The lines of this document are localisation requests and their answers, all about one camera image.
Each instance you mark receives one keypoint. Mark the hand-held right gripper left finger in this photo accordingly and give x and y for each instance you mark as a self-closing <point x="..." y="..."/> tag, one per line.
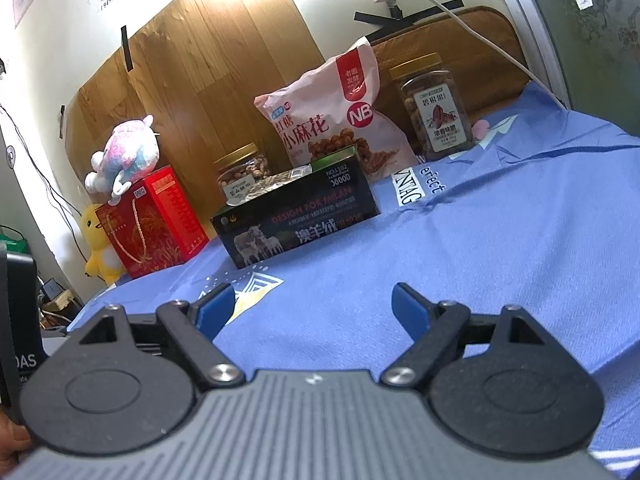
<point x="215" y="307"/>

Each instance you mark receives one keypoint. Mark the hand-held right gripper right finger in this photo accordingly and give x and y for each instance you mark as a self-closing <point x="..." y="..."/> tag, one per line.
<point x="411" y="307"/>

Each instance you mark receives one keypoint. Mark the dark cardboard box sheep print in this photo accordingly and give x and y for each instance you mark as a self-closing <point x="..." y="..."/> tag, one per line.
<point x="305" y="225"/>

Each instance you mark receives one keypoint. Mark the clear nut packet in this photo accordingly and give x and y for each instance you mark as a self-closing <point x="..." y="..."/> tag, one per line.
<point x="277" y="182"/>

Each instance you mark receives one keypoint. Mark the person's left hand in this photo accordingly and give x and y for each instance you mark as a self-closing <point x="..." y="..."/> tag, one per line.
<point x="12" y="437"/>

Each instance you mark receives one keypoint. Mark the beige floor power strip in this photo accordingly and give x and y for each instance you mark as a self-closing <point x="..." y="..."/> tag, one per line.
<point x="60" y="300"/>

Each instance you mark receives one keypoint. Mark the green bag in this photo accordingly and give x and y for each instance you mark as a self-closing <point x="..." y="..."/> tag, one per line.
<point x="11" y="240"/>

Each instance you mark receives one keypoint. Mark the printed blue cloth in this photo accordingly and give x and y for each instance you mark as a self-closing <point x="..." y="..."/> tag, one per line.
<point x="475" y="240"/>

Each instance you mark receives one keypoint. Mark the yellow duck plush toy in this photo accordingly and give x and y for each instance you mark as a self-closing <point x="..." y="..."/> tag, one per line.
<point x="100" y="250"/>

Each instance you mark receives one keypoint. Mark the red gift box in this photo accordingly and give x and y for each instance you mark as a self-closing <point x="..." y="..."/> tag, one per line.
<point x="160" y="220"/>

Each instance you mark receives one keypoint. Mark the gold-lid cashew jar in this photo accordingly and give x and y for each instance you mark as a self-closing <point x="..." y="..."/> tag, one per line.
<point x="245" y="175"/>

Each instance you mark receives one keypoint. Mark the pink and blue plush toy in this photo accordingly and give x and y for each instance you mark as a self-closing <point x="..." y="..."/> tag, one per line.
<point x="125" y="155"/>

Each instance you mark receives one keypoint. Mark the gold-lid pecan jar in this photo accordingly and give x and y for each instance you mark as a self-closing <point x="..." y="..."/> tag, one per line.
<point x="437" y="110"/>

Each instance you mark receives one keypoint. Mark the pink snack bag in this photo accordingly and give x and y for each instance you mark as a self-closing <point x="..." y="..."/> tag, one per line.
<point x="330" y="120"/>

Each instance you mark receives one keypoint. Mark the wooden board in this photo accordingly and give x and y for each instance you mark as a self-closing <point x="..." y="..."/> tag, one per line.
<point x="200" y="85"/>

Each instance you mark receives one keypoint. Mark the black tape strip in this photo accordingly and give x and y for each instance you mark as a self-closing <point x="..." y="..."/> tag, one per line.
<point x="405" y="16"/>
<point x="126" y="47"/>

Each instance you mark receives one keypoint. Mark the frosted glass door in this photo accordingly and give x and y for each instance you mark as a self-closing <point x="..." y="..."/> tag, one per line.
<point x="590" y="25"/>

